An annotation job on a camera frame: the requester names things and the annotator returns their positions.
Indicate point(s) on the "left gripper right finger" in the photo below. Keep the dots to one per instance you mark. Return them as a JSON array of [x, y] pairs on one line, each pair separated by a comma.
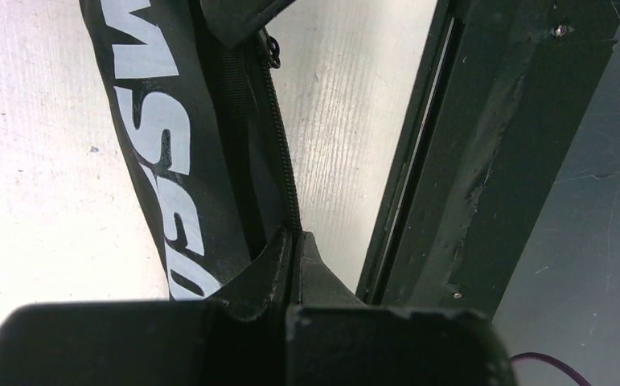
[[332, 338]]

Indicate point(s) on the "black racket bag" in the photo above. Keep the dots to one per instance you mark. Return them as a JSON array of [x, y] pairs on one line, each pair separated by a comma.
[[200, 129]]

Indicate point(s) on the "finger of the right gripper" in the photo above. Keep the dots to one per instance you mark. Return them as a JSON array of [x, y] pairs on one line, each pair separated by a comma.
[[234, 21]]

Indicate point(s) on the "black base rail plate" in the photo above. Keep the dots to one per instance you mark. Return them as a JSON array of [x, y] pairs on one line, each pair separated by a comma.
[[500, 92]]

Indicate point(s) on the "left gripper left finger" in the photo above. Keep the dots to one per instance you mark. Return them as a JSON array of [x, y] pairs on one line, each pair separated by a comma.
[[231, 338]]

